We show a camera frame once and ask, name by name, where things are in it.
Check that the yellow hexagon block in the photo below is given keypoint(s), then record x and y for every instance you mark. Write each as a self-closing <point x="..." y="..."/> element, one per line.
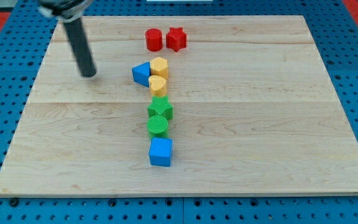
<point x="159" y="67"/>

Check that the green star block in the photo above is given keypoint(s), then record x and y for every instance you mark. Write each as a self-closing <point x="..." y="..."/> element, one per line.
<point x="161" y="106"/>

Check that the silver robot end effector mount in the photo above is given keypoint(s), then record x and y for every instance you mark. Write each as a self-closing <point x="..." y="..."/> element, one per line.
<point x="64" y="10"/>

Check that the light wooden board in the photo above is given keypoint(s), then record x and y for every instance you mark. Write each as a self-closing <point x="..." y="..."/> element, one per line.
<point x="255" y="114"/>

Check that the blue triangle block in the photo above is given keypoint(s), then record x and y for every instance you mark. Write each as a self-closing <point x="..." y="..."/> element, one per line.
<point x="141" y="73"/>

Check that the blue cube block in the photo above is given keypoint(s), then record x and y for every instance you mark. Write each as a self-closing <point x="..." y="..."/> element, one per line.
<point x="160" y="152"/>

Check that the yellow heart block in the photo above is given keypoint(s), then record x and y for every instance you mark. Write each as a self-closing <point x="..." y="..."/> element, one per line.
<point x="157" y="86"/>

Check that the red star block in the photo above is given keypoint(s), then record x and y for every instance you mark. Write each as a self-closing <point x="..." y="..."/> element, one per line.
<point x="176" y="39"/>

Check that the green cylinder block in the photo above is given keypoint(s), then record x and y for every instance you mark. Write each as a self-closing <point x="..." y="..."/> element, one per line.
<point x="157" y="127"/>

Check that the red cylinder block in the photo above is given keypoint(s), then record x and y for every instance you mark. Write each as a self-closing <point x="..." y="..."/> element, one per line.
<point x="153" y="38"/>

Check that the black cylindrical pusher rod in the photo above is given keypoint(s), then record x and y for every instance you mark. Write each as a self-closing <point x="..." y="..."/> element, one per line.
<point x="80" y="48"/>

